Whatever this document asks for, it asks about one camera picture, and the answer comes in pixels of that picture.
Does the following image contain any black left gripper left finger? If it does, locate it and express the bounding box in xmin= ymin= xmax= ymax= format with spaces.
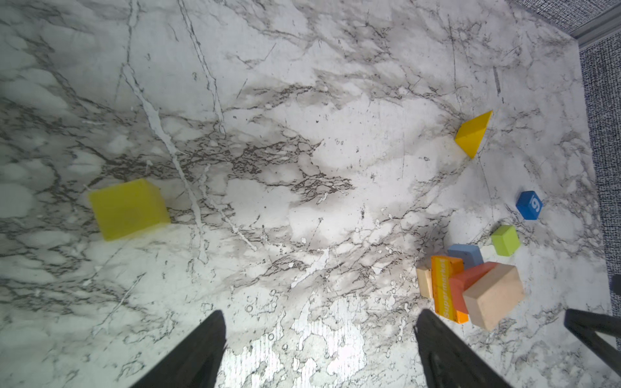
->
xmin=134 ymin=310 xmax=226 ymax=387

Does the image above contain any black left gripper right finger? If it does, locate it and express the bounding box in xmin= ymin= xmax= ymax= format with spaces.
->
xmin=415 ymin=309 xmax=509 ymax=387

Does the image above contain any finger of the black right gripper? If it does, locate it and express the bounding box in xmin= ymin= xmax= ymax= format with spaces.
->
xmin=564 ymin=309 xmax=620 ymax=375

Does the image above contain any long natural wood block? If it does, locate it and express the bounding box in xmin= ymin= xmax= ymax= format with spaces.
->
xmin=463 ymin=264 xmax=525 ymax=331

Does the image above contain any red wooden block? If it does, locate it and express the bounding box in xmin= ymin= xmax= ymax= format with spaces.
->
xmin=449 ymin=262 xmax=498 ymax=314

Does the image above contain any small ridged natural wood block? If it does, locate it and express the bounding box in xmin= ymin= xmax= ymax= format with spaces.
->
xmin=417 ymin=266 xmax=433 ymax=299

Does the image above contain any orange wooden block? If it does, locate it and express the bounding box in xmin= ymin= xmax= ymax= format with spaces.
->
xmin=432 ymin=255 xmax=469 ymax=324

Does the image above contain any light blue wooden block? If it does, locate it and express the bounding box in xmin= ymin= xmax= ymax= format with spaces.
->
xmin=447 ymin=244 xmax=484 ymax=270

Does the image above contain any lime green wooden block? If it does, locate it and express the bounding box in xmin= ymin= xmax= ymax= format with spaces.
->
xmin=491 ymin=225 xmax=521 ymax=257

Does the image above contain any blue number cube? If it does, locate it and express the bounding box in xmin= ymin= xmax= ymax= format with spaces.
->
xmin=516 ymin=191 xmax=543 ymax=221

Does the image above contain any yellow wooden cube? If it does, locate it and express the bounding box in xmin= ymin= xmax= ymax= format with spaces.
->
xmin=88 ymin=179 xmax=171 ymax=241

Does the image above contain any yellow wooden wedge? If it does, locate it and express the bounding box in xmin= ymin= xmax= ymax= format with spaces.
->
xmin=454 ymin=111 xmax=493 ymax=159

